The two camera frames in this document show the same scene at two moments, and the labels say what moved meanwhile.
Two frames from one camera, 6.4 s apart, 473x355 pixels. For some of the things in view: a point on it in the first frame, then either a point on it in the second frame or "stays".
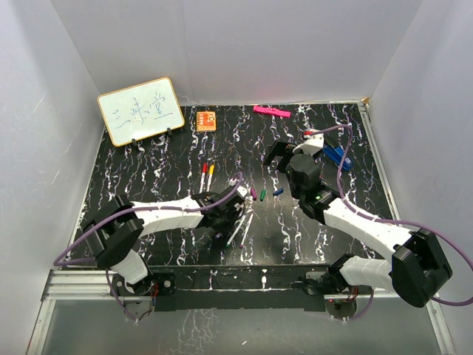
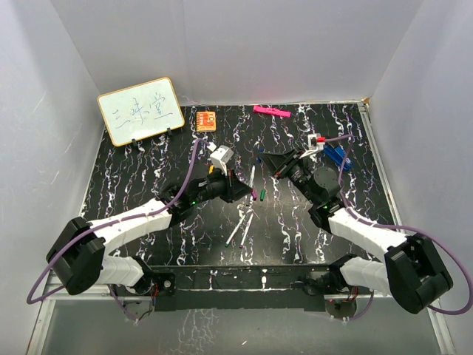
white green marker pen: (236, 231) stays
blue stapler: (335, 154) stays
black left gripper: (224, 229) → (233, 193)
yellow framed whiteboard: (140, 111) stays
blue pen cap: (279, 191) → (259, 160)
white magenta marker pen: (241, 245) stays
